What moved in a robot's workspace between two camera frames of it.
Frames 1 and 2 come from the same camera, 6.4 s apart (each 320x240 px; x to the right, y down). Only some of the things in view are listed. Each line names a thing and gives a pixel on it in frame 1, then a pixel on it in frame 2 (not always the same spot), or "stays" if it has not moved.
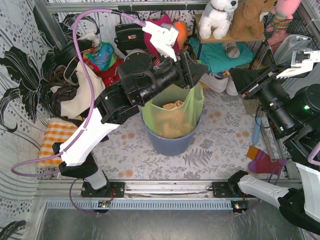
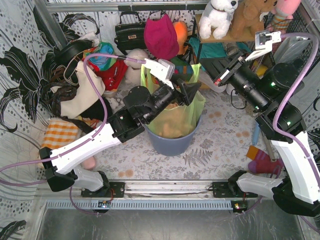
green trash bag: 174,113 stays
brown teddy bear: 247,19 stays
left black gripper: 185,70 -> 178,92
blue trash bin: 174,146 stays
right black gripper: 253,83 -> 227,72
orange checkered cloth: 57,131 stays
